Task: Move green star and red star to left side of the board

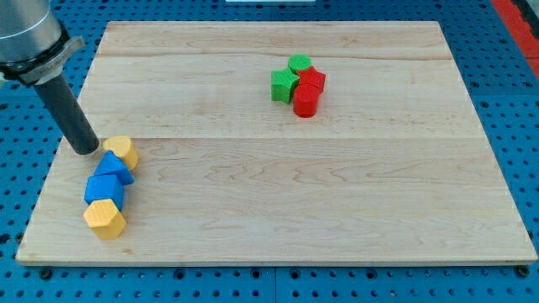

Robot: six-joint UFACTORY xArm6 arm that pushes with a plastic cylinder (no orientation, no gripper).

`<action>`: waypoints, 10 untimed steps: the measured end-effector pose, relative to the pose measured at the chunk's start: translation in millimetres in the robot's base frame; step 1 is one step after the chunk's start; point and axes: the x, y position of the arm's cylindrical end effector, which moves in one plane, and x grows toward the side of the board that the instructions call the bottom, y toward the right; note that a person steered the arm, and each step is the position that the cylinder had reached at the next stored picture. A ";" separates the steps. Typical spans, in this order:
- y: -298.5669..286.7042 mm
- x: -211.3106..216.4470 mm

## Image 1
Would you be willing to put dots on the green cylinder block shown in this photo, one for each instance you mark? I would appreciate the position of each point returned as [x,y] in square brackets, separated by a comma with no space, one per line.
[299,62]

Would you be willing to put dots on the yellow hexagon block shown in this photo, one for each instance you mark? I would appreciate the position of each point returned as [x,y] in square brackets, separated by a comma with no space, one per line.
[104,219]

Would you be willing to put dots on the red star block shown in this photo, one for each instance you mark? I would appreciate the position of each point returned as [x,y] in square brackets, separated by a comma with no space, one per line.
[313,77]

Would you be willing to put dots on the blue triangle block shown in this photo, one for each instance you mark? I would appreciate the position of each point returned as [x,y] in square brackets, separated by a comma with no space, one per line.
[110,164]

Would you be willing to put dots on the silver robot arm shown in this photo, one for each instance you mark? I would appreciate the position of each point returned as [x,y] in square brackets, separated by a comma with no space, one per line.
[35,44]

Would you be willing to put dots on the red cylinder block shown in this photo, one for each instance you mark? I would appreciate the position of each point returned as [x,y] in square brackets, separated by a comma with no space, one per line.
[305,104]

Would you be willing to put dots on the green star block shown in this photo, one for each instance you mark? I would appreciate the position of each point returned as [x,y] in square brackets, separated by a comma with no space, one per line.
[283,83]

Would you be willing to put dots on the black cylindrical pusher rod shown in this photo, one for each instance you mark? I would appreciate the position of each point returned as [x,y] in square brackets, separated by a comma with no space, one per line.
[65,110]

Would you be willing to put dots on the yellow half-round block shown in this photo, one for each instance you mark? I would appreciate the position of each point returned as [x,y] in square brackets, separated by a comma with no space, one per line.
[124,148]

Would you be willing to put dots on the wooden board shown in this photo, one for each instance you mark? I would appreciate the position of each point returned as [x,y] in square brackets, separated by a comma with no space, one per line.
[394,169]

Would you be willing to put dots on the blue cube block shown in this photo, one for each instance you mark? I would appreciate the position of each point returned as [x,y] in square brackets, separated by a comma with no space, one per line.
[104,187]

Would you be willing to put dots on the red tape strip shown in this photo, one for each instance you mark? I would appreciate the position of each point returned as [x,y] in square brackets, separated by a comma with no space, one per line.
[513,17]

